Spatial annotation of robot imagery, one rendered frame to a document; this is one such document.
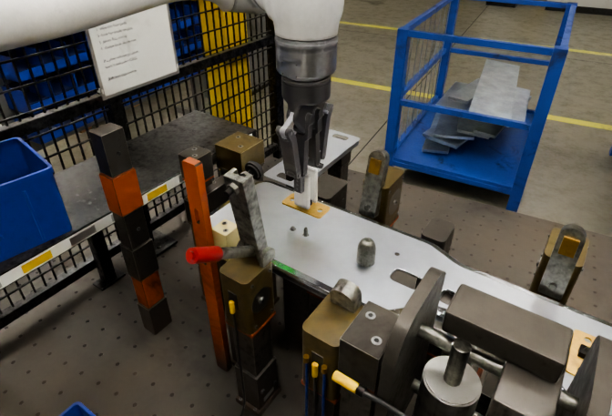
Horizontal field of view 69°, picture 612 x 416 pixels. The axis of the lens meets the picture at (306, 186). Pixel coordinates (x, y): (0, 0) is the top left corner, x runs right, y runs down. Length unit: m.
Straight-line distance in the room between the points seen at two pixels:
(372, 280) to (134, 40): 0.76
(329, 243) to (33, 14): 0.56
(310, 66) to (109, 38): 0.58
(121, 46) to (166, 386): 0.74
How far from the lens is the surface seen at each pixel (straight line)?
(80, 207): 0.97
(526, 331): 0.49
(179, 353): 1.07
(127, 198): 0.89
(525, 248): 1.41
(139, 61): 1.16
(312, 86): 0.66
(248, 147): 1.02
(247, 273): 0.70
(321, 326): 0.60
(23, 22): 0.56
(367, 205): 0.91
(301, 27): 0.62
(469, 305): 0.49
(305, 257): 0.80
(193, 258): 0.60
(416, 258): 0.82
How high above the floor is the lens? 1.53
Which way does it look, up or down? 33 degrees down
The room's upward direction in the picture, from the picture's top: straight up
